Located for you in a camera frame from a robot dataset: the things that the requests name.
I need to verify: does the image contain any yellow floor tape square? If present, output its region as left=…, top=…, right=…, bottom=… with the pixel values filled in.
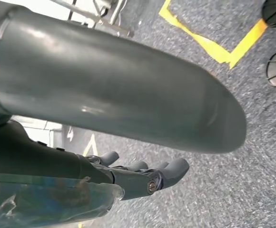
left=82, top=133, right=98, bottom=157

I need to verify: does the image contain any chrome stool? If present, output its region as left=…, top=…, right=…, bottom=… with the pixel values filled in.
left=50, top=0, right=135, bottom=38

